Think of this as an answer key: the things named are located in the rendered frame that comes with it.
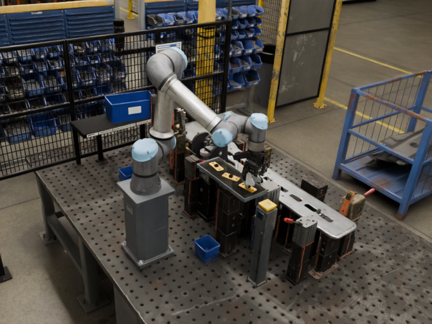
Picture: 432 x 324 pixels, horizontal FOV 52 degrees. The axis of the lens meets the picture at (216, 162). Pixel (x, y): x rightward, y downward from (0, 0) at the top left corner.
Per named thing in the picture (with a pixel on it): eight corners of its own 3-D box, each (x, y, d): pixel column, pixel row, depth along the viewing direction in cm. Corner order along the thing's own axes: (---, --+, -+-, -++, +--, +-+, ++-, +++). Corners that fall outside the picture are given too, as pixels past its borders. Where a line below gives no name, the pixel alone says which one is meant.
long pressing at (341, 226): (362, 225, 217) (363, 222, 216) (332, 242, 204) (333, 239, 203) (197, 121, 309) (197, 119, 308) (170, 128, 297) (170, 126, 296)
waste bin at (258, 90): (295, 105, 604) (303, 51, 568) (267, 112, 577) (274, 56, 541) (270, 92, 638) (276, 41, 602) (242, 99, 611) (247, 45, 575)
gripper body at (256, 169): (256, 179, 197) (259, 155, 191) (241, 171, 202) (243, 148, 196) (267, 173, 202) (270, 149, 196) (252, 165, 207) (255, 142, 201)
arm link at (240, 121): (218, 117, 188) (242, 123, 185) (228, 108, 197) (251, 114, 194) (217, 134, 192) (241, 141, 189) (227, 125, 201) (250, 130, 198)
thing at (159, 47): (182, 81, 329) (182, 40, 313) (155, 87, 316) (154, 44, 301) (180, 81, 330) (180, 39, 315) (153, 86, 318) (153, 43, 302)
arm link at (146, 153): (126, 171, 207) (125, 145, 200) (143, 159, 218) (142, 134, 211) (149, 178, 203) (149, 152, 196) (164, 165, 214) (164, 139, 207)
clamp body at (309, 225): (310, 279, 223) (323, 222, 205) (294, 288, 217) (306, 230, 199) (296, 268, 230) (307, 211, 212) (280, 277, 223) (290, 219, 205)
